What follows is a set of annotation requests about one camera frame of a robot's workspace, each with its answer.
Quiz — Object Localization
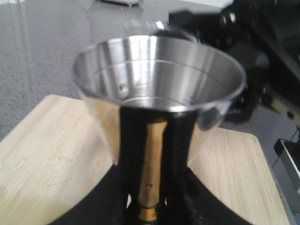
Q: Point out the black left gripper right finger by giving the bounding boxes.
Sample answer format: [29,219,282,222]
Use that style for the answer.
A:
[161,112,246,225]

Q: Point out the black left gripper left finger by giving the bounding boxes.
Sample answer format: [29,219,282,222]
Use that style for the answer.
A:
[52,106,147,225]

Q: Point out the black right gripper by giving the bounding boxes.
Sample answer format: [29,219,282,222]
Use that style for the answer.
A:
[169,9,270,77]

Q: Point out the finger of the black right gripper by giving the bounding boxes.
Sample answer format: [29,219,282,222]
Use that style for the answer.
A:
[225,79,266,123]

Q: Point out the clear glass beaker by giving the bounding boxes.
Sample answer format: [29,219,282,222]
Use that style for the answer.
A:
[124,20,239,130]

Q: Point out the steel double jigger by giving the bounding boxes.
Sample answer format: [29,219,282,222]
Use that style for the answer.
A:
[73,36,247,225]

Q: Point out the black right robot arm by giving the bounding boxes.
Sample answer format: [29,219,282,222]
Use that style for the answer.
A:
[168,0,300,125]

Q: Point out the wooden cutting board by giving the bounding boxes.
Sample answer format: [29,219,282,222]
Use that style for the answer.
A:
[0,95,289,225]

